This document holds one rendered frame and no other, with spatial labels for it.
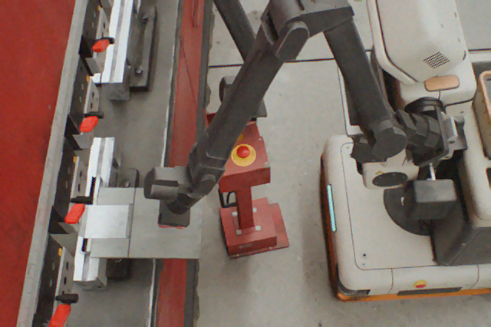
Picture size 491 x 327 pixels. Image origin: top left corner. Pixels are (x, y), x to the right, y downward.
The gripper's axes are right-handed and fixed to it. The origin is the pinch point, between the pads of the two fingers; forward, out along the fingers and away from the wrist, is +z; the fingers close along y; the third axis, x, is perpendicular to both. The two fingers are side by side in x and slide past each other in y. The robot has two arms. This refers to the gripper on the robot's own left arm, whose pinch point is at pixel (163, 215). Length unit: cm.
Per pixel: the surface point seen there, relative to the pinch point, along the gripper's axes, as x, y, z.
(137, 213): -4.5, -1.6, 6.4
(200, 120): 44, -82, 90
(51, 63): -34.1, -14.0, -29.4
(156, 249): 0.2, 7.4, 3.6
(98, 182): -13.9, -10.0, 11.8
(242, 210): 48, -29, 56
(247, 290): 64, -8, 82
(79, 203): -22.7, 6.7, -14.7
